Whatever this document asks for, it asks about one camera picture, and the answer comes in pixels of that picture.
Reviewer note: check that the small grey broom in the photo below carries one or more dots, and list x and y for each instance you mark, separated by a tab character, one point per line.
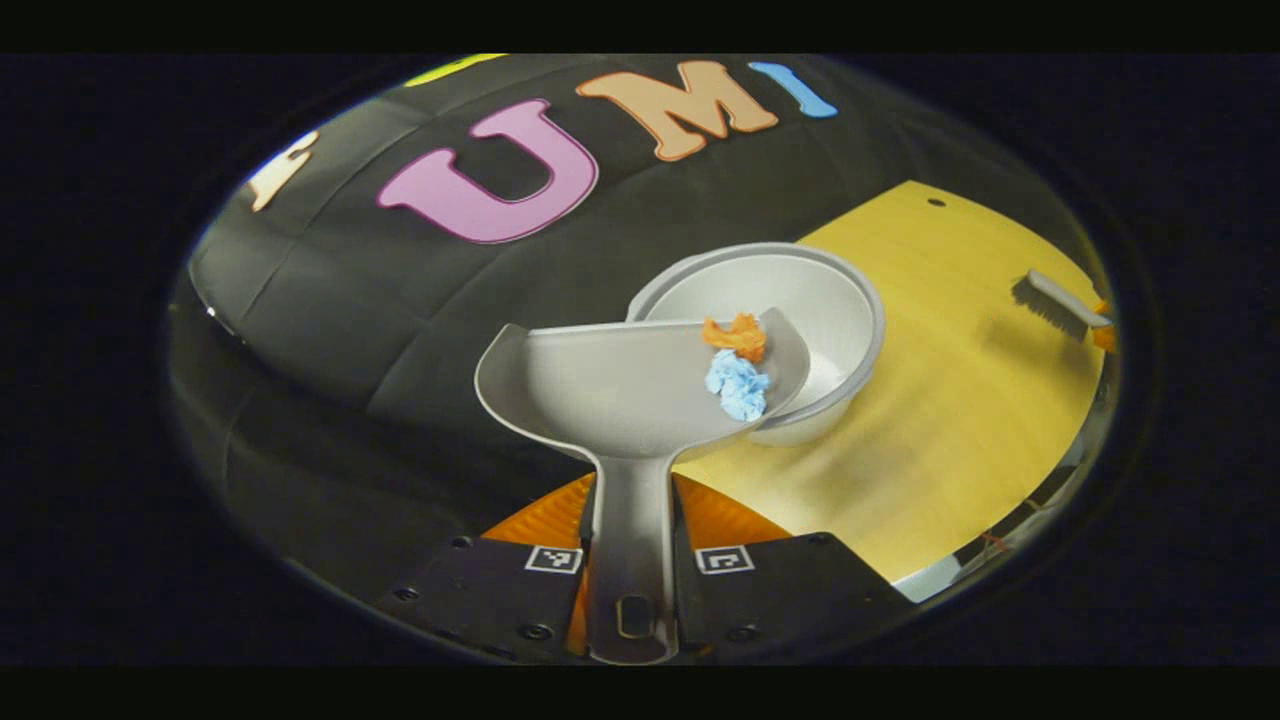
1060	300

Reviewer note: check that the white ribbed garbage bin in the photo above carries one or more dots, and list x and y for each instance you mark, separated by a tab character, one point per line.
830	310

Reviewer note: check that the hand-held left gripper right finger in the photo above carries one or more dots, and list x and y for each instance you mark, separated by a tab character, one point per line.
790	595

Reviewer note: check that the grey plastic dustpan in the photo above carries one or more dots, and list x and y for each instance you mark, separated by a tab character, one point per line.
620	390

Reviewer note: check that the orange paper trash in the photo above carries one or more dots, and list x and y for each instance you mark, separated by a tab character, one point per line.
740	335

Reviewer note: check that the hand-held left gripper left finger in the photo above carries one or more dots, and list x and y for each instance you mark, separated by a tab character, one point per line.
480	595

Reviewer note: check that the wooden desktop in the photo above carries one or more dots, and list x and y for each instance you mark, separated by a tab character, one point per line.
960	400

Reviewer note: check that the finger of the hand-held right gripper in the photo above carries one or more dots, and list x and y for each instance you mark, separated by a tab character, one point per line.
1104	330

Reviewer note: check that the blue paper trash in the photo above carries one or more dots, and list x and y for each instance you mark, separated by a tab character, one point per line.
738	388

